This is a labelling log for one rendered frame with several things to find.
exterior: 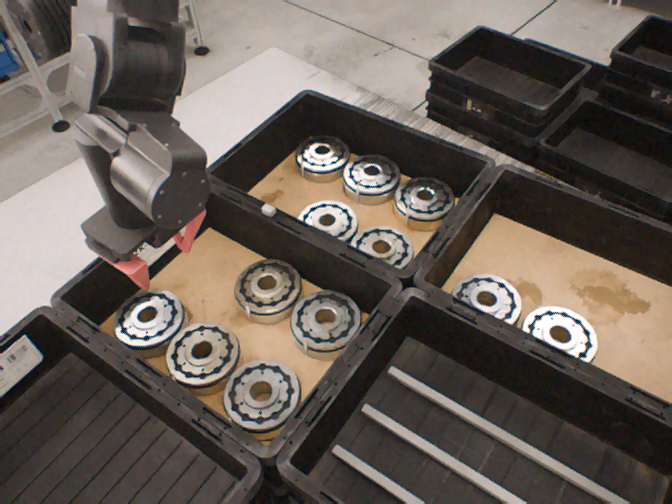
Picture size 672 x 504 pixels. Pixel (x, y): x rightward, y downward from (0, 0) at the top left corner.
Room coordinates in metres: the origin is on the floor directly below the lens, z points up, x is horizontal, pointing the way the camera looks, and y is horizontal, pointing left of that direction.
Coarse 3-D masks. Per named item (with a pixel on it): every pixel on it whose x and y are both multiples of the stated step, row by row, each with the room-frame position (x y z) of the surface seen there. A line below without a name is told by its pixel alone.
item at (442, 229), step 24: (312, 96) 0.91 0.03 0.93; (264, 120) 0.84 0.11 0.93; (384, 120) 0.82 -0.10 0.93; (240, 144) 0.78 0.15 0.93; (456, 144) 0.74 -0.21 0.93; (216, 168) 0.72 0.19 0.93; (240, 192) 0.66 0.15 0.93; (288, 216) 0.60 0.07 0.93; (456, 216) 0.58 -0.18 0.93; (336, 240) 0.54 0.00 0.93; (384, 264) 0.49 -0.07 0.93
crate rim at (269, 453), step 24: (216, 192) 0.66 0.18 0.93; (264, 216) 0.60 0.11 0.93; (312, 240) 0.54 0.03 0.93; (96, 264) 0.52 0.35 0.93; (360, 264) 0.49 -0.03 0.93; (72, 288) 0.48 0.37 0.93; (72, 312) 0.44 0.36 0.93; (384, 312) 0.41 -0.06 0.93; (96, 336) 0.40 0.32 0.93; (360, 336) 0.38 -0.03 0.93; (144, 360) 0.36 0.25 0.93; (336, 360) 0.34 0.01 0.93; (168, 384) 0.32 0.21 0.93; (192, 408) 0.29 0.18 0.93; (312, 408) 0.28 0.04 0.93; (240, 432) 0.26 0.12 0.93; (288, 432) 0.25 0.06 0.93; (264, 456) 0.23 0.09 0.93
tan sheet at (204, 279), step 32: (192, 256) 0.61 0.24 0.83; (224, 256) 0.61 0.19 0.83; (256, 256) 0.60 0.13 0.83; (160, 288) 0.55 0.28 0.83; (192, 288) 0.54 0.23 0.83; (224, 288) 0.54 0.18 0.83; (320, 288) 0.53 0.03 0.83; (192, 320) 0.48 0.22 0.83; (224, 320) 0.48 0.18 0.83; (288, 320) 0.47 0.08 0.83; (256, 352) 0.42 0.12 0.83; (288, 352) 0.42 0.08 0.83; (224, 416) 0.32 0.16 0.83
